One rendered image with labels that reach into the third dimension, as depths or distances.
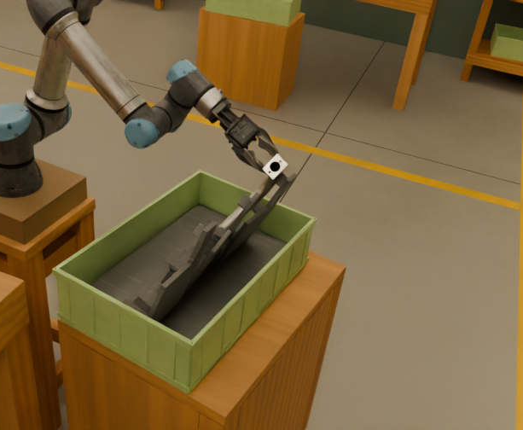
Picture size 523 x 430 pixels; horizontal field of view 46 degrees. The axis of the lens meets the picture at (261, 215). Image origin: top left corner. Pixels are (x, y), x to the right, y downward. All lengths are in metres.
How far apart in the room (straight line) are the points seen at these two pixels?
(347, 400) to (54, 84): 1.62
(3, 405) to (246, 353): 0.70
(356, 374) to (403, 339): 0.33
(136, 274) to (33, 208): 0.35
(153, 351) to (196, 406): 0.16
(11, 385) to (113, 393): 0.27
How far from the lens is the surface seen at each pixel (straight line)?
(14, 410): 1.90
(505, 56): 5.95
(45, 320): 2.06
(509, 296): 3.40
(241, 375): 1.56
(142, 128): 1.52
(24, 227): 1.82
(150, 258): 1.78
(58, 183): 1.95
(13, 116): 1.84
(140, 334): 1.49
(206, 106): 1.57
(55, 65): 1.81
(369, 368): 2.75
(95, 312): 1.56
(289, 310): 1.74
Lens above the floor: 1.97
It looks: 34 degrees down
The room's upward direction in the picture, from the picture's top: 8 degrees clockwise
